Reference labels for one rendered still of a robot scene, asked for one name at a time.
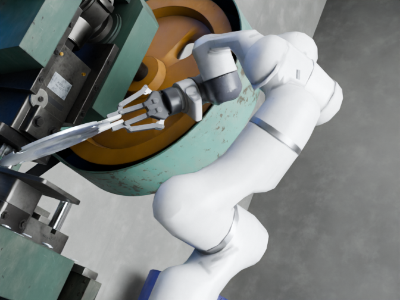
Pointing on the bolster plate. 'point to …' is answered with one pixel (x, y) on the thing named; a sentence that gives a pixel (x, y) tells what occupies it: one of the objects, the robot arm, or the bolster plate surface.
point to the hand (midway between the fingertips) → (109, 123)
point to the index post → (59, 217)
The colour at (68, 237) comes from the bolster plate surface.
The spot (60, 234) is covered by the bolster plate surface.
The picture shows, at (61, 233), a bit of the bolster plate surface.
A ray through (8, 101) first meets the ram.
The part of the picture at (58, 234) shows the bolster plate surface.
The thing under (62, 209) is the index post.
